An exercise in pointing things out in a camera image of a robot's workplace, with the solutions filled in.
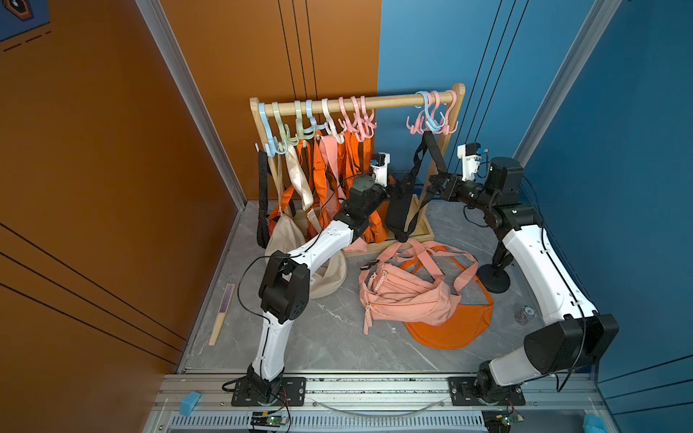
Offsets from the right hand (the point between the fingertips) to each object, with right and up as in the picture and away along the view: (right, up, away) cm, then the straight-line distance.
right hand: (432, 178), depth 73 cm
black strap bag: (-51, -13, +16) cm, 55 cm away
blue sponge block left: (-66, -60, -1) cm, 89 cm away
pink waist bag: (-10, -35, +16) cm, 40 cm away
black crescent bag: (-3, -8, +33) cm, 34 cm away
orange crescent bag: (+18, -41, +15) cm, 47 cm away
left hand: (-7, +4, +8) cm, 11 cm away
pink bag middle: (-20, -19, +18) cm, 33 cm away
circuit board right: (+17, -64, -3) cm, 66 cm away
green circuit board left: (-47, -65, 0) cm, 80 cm away
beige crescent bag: (-42, -14, +14) cm, 47 cm away
